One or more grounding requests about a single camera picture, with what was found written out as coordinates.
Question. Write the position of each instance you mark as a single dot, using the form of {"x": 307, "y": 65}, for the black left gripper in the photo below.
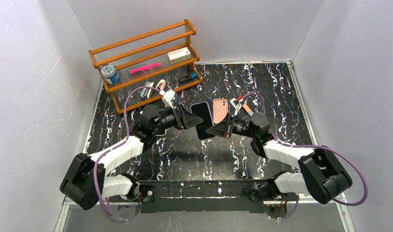
{"x": 179, "y": 117}

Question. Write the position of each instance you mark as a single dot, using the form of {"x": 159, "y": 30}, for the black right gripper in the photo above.
{"x": 228, "y": 124}

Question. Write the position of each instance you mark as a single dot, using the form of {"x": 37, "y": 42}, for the clear phone case with phone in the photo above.
{"x": 202, "y": 110}

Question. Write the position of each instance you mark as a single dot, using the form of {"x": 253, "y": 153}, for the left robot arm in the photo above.
{"x": 87, "y": 180}

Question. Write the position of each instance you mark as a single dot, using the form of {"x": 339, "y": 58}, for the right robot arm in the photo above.
{"x": 321, "y": 174}

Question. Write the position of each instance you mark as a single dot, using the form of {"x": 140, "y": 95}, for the black blue marker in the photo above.
{"x": 189, "y": 78}

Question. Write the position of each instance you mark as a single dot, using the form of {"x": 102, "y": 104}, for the pink tape dispenser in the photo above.
{"x": 161, "y": 85}

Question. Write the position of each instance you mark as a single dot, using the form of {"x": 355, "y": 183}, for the teal eraser block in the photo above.
{"x": 145, "y": 90}

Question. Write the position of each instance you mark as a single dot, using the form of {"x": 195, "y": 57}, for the white medicine box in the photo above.
{"x": 179, "y": 55}

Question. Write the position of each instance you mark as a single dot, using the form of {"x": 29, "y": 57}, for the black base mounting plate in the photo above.
{"x": 254, "y": 196}

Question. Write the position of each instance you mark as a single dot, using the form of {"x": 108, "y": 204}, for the orange wooden shelf rack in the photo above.
{"x": 145, "y": 49}

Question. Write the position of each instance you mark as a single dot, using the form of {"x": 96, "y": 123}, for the pink highlighter pen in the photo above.
{"x": 145, "y": 68}

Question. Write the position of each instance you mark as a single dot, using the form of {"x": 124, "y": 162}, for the blue round jar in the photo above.
{"x": 110, "y": 74}

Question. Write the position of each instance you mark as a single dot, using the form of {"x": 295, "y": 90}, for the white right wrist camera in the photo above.
{"x": 237, "y": 104}

